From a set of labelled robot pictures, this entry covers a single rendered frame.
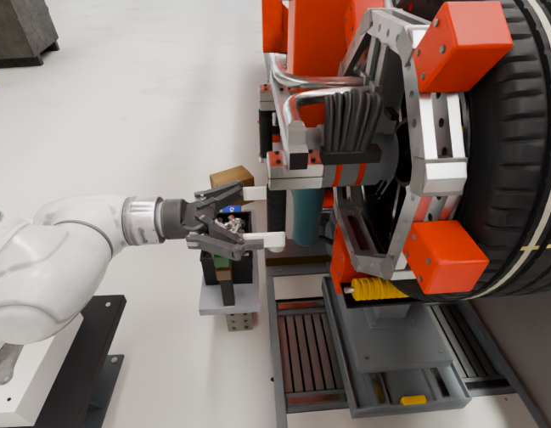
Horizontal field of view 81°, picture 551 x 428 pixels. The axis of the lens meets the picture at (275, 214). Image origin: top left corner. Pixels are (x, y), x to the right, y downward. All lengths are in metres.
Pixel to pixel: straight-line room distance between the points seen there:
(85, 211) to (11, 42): 4.94
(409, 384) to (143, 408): 0.89
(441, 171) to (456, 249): 0.11
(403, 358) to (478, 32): 0.93
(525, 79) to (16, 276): 0.67
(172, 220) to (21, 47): 4.97
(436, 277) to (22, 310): 0.52
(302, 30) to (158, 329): 1.21
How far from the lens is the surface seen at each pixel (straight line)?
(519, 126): 0.53
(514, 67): 0.55
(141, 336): 1.50
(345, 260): 0.90
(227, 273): 0.81
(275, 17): 2.99
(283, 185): 0.53
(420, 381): 1.25
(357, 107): 0.51
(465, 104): 0.59
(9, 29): 5.44
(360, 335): 1.17
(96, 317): 1.23
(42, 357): 1.10
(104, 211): 0.60
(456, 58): 0.49
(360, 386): 1.18
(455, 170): 0.53
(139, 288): 1.65
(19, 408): 1.06
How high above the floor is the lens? 1.22
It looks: 40 degrees down
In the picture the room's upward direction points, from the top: straight up
